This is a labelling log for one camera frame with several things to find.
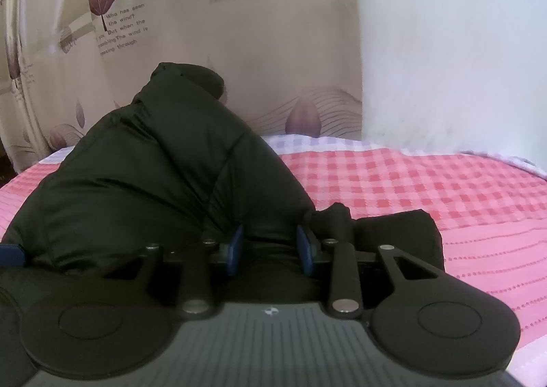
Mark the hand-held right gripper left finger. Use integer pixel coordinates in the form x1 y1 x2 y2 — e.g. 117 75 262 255
105 224 247 320

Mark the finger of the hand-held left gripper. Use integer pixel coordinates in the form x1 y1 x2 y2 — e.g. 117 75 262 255
0 243 25 270

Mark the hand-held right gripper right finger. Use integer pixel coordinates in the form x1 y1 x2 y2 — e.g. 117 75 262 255
296 225 446 320

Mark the black puffer jacket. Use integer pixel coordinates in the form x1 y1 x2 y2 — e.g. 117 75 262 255
0 61 331 303

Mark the pink checkered bed sheet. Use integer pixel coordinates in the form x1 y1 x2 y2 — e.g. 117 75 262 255
0 134 547 387

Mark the beige leaf print curtain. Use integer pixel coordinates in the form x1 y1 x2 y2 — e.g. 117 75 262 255
0 0 365 175

